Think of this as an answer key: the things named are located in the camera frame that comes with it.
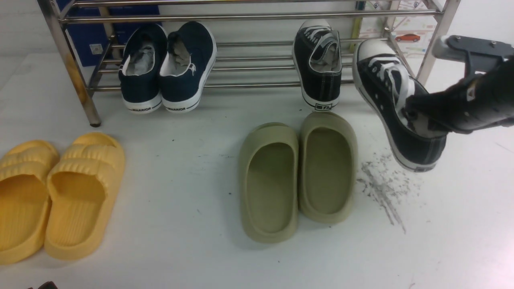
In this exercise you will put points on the dark object bottom edge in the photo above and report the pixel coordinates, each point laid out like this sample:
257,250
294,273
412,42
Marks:
48,285

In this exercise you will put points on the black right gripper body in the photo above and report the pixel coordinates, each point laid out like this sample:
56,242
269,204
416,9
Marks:
483,99

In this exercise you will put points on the poster with red car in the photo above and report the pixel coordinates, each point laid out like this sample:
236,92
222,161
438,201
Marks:
411,33

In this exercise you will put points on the black canvas sneaker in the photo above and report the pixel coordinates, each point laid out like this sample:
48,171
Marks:
316,54
384,82

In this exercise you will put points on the navy canvas shoe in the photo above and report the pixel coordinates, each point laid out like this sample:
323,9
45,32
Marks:
190,56
138,73

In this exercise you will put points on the left navy canvas shoe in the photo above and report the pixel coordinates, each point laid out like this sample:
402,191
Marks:
138,73

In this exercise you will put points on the yellow rubber slipper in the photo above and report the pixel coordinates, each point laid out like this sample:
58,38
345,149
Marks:
24,199
83,187

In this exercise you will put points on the left olive foam slipper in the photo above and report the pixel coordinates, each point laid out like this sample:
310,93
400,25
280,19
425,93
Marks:
268,183

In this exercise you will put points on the blue box behind rack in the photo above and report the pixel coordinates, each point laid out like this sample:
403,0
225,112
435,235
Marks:
90,40

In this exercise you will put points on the olive foam slipper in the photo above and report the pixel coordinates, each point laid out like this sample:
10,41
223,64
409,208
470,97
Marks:
328,167
268,183

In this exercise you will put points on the stainless steel shoe rack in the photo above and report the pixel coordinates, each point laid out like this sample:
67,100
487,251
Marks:
254,49

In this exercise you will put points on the right olive foam slipper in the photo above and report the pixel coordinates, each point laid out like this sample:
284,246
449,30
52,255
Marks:
328,167

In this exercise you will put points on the right navy canvas shoe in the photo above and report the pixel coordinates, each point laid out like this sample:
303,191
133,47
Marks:
190,56

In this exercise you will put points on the left yellow rubber slipper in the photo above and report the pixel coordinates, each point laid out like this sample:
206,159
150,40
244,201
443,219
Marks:
24,199

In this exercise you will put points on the right yellow rubber slipper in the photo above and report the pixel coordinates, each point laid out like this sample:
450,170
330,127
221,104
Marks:
83,187

